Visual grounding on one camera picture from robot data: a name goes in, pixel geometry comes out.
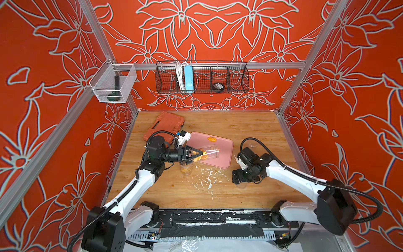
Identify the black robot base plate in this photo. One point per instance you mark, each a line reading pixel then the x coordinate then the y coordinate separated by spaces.
pixel 242 224

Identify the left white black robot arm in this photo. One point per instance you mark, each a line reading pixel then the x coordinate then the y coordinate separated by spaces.
pixel 108 227

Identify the clear plastic wall bin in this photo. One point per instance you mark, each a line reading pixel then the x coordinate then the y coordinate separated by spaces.
pixel 102 82

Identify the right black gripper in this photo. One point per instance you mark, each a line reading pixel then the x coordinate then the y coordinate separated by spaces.
pixel 241 176

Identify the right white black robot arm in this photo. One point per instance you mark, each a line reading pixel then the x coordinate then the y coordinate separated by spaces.
pixel 331 204

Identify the pink plastic tray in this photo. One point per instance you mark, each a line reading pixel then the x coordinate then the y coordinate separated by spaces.
pixel 199 140

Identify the clear cookie jar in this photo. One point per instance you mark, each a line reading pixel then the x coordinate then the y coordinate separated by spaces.
pixel 210 152
pixel 251 144
pixel 186 169

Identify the light blue box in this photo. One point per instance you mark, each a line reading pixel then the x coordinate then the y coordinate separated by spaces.
pixel 189 79

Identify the black wire wall basket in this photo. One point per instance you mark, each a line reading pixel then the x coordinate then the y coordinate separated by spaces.
pixel 169 77

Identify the orange plastic tool case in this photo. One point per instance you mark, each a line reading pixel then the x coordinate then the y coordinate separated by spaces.
pixel 167 122

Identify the orange cookie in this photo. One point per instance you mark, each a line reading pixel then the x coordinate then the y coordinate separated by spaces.
pixel 211 139

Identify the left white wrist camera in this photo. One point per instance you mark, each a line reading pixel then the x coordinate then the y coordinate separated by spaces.
pixel 183 137

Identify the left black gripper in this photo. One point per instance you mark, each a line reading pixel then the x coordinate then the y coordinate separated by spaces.
pixel 182 155

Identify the dark green flashlight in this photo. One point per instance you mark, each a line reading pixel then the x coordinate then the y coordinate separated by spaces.
pixel 115 95

